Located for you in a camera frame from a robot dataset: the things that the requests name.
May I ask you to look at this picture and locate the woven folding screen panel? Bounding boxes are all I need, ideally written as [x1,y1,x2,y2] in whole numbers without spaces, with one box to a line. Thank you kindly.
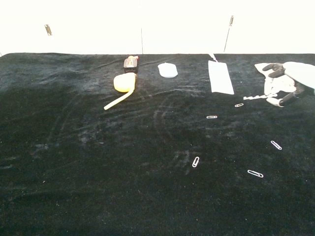
[49,0,143,55]
[141,0,231,55]
[224,0,315,55]

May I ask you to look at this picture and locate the white flat box with cord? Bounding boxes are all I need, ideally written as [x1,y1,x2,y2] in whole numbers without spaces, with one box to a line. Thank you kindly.
[207,53,235,95]

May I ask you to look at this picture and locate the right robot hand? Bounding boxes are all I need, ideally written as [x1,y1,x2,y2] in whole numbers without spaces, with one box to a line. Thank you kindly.
[262,61,315,108]

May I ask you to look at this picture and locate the small bottle with red cap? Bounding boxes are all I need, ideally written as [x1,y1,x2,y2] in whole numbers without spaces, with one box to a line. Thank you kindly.
[123,55,140,74]

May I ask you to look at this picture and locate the yellow tape measure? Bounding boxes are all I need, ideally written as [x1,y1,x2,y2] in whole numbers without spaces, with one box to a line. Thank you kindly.
[103,73,137,111]

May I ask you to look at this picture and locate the white computer mouse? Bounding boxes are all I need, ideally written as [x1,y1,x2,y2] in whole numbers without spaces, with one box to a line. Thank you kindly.
[157,62,179,79]

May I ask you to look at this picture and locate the black velvet table cloth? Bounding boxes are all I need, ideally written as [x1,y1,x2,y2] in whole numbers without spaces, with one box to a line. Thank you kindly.
[0,52,315,236]

